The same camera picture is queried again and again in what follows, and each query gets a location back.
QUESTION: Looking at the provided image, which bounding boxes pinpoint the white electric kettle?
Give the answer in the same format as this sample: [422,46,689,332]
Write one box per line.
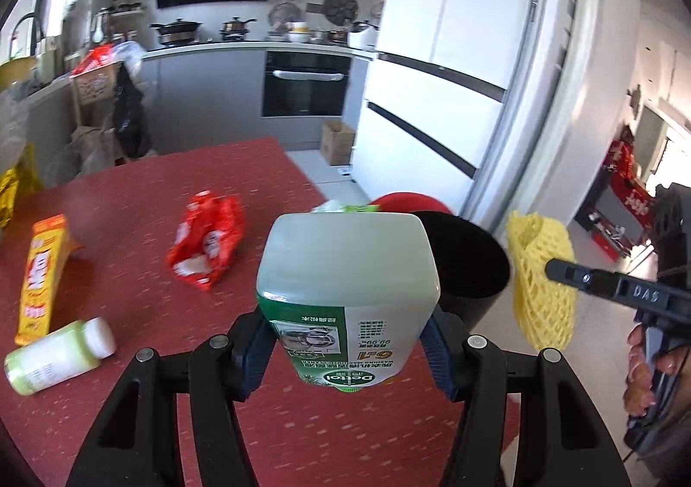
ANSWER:
[347,20,378,51]

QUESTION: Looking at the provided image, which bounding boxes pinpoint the light green cylindrical bottle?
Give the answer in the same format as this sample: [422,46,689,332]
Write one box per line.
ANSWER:
[3,317,117,396]

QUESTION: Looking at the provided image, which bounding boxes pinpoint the person's right hand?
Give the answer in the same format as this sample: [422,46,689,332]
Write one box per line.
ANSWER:
[623,325,690,419]

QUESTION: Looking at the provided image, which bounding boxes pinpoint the gold foil bag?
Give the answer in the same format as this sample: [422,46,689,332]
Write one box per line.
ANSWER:
[0,144,43,229]

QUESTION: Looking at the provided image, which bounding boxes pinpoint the clear plastic bag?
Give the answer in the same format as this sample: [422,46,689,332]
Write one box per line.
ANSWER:
[0,88,29,172]

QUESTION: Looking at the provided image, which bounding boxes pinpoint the green plastic bag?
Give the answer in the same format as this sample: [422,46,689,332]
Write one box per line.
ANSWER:
[311,199,380,213]

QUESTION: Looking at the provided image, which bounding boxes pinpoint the white refrigerator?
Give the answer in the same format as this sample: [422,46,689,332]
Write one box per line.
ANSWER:
[352,0,530,214]

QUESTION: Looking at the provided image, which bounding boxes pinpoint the black plastic bag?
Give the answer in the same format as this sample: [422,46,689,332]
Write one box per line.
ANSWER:
[111,64,152,159]

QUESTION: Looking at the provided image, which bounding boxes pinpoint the yellow orange carton box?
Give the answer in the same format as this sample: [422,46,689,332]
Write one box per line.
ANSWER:
[14,214,79,347]

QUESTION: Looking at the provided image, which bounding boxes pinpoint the black trash bin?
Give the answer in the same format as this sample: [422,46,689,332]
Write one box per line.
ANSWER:
[415,211,510,330]

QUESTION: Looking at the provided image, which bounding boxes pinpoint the black kitchen faucet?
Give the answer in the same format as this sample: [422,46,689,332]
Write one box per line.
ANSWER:
[8,12,46,60]

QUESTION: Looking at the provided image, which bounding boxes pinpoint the round black wall pan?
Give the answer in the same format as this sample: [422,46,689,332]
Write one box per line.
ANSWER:
[322,0,358,26]

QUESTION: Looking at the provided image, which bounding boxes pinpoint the steel pot with lid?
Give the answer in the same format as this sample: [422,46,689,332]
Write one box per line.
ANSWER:
[219,16,255,42]

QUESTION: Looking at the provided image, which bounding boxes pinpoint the green cap disinfectant bottle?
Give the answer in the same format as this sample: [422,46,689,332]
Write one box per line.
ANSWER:
[257,212,441,392]

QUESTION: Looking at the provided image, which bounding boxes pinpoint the red snack wrapper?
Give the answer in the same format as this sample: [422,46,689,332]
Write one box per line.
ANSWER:
[166,190,246,292]

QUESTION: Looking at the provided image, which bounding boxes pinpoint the black wok on stove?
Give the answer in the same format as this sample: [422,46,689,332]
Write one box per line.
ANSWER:
[150,19,201,47]

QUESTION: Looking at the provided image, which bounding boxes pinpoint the red plastic basket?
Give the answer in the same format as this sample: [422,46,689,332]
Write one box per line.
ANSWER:
[70,45,114,76]

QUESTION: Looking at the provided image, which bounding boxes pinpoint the cardboard box on floor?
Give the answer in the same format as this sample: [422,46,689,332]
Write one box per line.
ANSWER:
[320,121,356,166]

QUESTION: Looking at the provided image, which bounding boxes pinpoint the yellow foam fruit net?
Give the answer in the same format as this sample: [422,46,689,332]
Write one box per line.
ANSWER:
[506,212,577,351]

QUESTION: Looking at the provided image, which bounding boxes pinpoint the grey kitchen counter cabinets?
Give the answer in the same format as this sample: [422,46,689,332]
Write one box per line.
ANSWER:
[25,40,374,175]

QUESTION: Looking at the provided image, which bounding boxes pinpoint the beige perforated storage basket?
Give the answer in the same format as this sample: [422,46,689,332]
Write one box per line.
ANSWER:
[70,61,122,125]

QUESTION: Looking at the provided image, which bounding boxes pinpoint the black built-in oven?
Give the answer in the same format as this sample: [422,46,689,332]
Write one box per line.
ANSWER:
[262,51,352,117]

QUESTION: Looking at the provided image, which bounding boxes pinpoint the red decorated stand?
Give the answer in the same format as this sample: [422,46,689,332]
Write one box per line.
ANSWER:
[575,125,655,261]

